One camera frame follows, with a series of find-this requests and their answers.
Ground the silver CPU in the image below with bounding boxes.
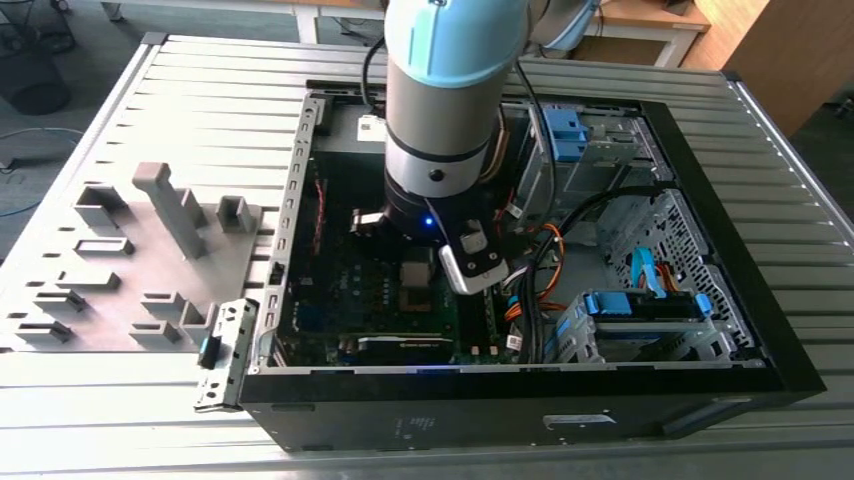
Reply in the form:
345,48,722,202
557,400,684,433
402,263,434,290

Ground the CPU socket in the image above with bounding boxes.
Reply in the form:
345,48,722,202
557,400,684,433
398,287,439,316

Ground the grey power supply unit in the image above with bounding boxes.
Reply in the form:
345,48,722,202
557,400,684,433
311,102,390,221

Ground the dark green motherboard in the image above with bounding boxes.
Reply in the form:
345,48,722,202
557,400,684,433
286,149,529,366

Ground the black RAM slot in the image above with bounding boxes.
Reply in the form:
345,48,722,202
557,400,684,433
458,294,481,356
478,287,503,356

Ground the black graphics card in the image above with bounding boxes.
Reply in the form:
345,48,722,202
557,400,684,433
337,333,462,366

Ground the blue drive bay latch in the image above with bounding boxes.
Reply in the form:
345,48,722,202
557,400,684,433
543,107,593,162

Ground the grey metal drive cage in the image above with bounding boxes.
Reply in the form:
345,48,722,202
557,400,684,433
517,102,673,236

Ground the hard disk in blue carrier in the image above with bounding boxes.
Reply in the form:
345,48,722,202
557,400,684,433
583,291,714,351

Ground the black open PC case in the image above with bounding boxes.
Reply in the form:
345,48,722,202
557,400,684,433
236,74,829,454

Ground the grey parts rack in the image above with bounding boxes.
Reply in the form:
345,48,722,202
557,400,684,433
0,160,282,354

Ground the white framed wooden desk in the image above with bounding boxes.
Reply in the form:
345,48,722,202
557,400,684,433
293,0,713,69

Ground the black round bin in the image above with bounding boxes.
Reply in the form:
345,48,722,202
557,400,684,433
0,22,74,117

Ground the wooden cabinet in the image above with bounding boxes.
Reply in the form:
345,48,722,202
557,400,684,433
693,0,854,139

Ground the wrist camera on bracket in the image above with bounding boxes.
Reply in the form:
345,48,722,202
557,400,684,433
350,208,389,236

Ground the thin red wire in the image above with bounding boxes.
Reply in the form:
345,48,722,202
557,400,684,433
313,177,329,246

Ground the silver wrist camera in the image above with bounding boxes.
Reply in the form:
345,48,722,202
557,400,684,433
437,217,510,296

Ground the orange yellow wire bundle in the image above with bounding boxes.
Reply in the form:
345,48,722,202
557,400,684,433
503,222,569,326

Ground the thick black cable bundle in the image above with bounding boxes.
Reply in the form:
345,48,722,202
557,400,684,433
517,183,675,364

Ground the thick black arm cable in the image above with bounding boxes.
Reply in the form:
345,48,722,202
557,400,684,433
362,37,389,109

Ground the blue data wire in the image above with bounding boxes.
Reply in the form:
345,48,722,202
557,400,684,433
630,247,659,301

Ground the grey hinged expansion bracket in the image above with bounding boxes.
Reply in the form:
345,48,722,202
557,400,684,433
192,297,262,414

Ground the orange disk power wire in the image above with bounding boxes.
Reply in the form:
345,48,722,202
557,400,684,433
655,263,684,297

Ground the pale blue floor cable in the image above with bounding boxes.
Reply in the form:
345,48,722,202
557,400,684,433
0,127,86,151

